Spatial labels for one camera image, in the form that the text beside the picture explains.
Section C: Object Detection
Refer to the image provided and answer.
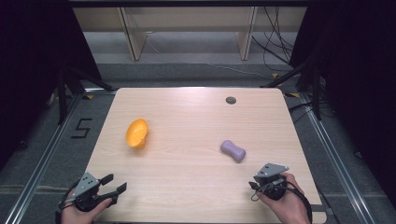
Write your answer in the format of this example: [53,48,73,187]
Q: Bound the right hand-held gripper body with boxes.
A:
[253,162,290,201]

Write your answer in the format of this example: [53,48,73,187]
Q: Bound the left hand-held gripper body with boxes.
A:
[72,172,106,213]

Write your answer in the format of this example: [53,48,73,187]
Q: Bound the purple dumbbell toy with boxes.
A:
[219,139,247,164]

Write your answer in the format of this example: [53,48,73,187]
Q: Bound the orange fruit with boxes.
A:
[125,118,149,150]

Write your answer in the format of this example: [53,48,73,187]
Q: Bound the person's left hand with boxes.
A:
[60,189,114,224]

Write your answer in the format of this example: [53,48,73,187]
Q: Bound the person's right hand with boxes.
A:
[257,172,313,224]

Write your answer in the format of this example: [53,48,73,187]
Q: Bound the black metal stand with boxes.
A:
[56,64,116,126]
[261,57,323,121]

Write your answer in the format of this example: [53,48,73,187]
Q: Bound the black curtain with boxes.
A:
[0,0,103,171]
[289,0,396,206]

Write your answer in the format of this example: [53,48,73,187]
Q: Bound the beige desk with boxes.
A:
[72,6,308,62]

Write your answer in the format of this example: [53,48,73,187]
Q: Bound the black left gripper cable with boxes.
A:
[55,179,80,224]

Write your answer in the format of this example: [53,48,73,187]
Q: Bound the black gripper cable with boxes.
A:
[55,179,80,224]
[250,181,314,224]

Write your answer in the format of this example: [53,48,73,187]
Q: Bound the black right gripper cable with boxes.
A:
[250,181,314,224]

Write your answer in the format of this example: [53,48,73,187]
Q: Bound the aluminium floor rail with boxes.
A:
[3,88,119,224]
[299,92,378,224]

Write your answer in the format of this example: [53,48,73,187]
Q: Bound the black floor cables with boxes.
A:
[287,100,316,125]

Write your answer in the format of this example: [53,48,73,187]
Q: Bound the thin white cable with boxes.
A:
[145,30,273,79]

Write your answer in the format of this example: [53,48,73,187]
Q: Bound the bundle of black cables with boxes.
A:
[250,6,297,73]

